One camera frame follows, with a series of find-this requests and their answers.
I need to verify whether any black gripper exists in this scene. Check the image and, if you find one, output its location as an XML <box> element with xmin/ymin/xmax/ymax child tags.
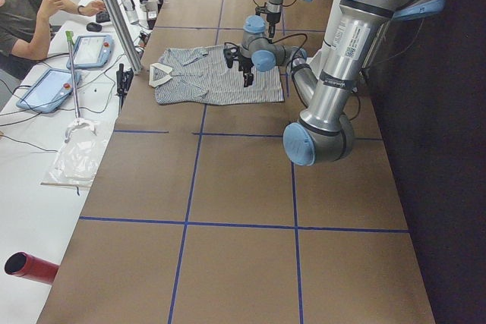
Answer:
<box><xmin>255</xmin><ymin>4</ymin><xmax>282</xmax><ymax>38</ymax></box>
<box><xmin>223</xmin><ymin>45</ymin><xmax>254</xmax><ymax>87</ymax></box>

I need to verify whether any navy white striped polo shirt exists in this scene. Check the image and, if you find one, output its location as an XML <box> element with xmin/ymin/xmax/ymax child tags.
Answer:
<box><xmin>149</xmin><ymin>45</ymin><xmax>284</xmax><ymax>105</ymax></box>

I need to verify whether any black tripod on desk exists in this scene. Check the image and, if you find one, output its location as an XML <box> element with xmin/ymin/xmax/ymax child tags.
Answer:
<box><xmin>116</xmin><ymin>63</ymin><xmax>134</xmax><ymax>113</ymax></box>

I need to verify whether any water bottle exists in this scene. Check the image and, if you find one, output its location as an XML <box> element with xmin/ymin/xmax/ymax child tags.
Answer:
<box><xmin>121</xmin><ymin>0</ymin><xmax>139</xmax><ymax>24</ymax></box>

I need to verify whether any black keyboard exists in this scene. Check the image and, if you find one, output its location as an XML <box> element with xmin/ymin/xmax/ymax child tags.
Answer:
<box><xmin>96</xmin><ymin>0</ymin><xmax>111</xmax><ymax>24</ymax></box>

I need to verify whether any upper blue teach pendant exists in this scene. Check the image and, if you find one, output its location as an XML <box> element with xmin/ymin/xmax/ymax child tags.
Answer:
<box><xmin>74</xmin><ymin>34</ymin><xmax>114</xmax><ymax>70</ymax></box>

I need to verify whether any blue teach pendant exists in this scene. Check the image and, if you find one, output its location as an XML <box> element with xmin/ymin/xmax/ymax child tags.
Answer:
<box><xmin>16</xmin><ymin>68</ymin><xmax>73</xmax><ymax>113</ymax></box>
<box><xmin>74</xmin><ymin>34</ymin><xmax>114</xmax><ymax>70</ymax></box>

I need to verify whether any black computer mouse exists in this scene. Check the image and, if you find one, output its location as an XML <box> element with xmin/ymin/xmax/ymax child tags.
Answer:
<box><xmin>86</xmin><ymin>22</ymin><xmax>103</xmax><ymax>33</ymax></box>

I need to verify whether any silver reacher grabber stick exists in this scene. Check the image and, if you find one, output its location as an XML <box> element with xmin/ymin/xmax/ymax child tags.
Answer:
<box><xmin>65</xmin><ymin>30</ymin><xmax>96</xmax><ymax>143</ymax></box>

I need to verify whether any lower blue teach pendant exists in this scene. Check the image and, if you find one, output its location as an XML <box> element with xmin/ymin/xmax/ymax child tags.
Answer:
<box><xmin>16</xmin><ymin>68</ymin><xmax>73</xmax><ymax>113</ymax></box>

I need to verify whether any clear plastic bag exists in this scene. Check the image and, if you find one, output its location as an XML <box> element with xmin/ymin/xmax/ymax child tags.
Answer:
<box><xmin>41</xmin><ymin>121</ymin><xmax>113</xmax><ymax>190</ymax></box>

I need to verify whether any person in grey shirt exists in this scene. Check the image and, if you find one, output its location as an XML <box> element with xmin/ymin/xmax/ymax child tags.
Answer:
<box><xmin>1</xmin><ymin>0</ymin><xmax>106</xmax><ymax>80</ymax></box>

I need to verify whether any red cylinder tube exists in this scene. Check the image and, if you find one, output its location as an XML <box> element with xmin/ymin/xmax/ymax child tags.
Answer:
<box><xmin>4</xmin><ymin>252</ymin><xmax>59</xmax><ymax>285</ymax></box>

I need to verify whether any aluminium frame post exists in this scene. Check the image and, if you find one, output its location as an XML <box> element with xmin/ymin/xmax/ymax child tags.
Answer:
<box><xmin>103</xmin><ymin>0</ymin><xmax>143</xmax><ymax>74</ymax></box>

